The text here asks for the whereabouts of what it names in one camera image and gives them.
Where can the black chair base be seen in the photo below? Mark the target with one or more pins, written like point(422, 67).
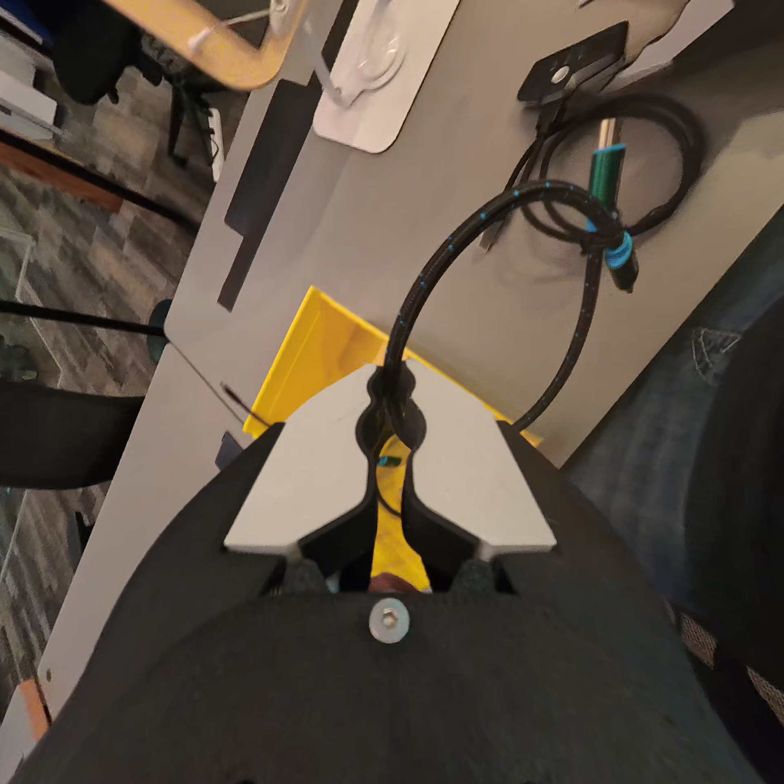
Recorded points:
point(177, 122)

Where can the white power strip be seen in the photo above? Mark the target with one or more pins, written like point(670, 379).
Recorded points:
point(215, 144)

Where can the yellow plastic bin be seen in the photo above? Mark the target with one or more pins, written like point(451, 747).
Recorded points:
point(318, 355)

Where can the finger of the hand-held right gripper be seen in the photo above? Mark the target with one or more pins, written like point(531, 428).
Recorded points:
point(704, 15)

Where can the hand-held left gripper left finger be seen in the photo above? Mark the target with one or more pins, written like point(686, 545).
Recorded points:
point(300, 484)

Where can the wooden book stand white base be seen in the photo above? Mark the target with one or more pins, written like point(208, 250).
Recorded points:
point(380, 122)

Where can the person's dark hoodie torso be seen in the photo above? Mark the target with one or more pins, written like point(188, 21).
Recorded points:
point(753, 490)

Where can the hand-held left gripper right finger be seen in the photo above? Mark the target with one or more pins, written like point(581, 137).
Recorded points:
point(484, 484)

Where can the wood-edged desk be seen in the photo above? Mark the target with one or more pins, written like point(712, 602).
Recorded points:
point(61, 177)

